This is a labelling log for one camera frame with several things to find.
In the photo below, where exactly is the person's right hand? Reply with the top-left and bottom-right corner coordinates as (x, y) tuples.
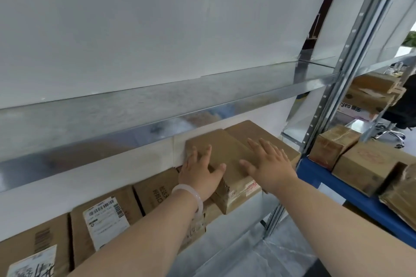
(239, 138), (298, 195)

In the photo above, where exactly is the large brown box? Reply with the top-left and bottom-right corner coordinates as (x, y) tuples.
(184, 129), (264, 215)

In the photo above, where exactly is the blue metal rack beam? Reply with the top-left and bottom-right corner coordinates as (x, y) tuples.
(296, 156), (416, 250)

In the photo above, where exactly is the person's left forearm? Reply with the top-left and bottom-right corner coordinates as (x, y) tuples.
(66, 199), (202, 277)

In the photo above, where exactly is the person's left hand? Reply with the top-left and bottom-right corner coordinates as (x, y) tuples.
(178, 145), (227, 201)

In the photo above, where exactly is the metal shelving rack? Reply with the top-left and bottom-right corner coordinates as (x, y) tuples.
(0, 0), (416, 277)

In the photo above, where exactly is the translucent white bracelet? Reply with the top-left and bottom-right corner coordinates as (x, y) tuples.
(171, 184), (205, 214)

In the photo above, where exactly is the person's right forearm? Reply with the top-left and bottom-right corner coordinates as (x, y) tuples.
(271, 176), (416, 277)

